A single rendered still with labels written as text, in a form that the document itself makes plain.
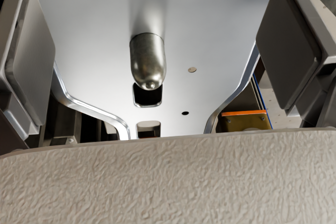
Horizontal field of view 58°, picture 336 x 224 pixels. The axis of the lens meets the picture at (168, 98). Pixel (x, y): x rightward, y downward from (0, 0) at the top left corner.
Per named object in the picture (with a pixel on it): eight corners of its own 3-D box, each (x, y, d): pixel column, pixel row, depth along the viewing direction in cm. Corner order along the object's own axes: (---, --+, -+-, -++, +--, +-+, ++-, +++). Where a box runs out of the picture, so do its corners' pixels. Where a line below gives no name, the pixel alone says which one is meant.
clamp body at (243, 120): (243, 44, 73) (292, 185, 53) (195, 46, 72) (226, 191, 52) (250, 23, 68) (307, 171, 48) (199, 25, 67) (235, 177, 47)
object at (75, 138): (89, 21, 62) (79, 149, 46) (74, 21, 62) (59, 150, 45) (85, 4, 59) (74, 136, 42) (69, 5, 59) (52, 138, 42)
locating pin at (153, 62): (161, 45, 31) (168, 98, 27) (130, 46, 30) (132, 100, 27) (162, 20, 28) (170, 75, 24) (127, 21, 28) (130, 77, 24)
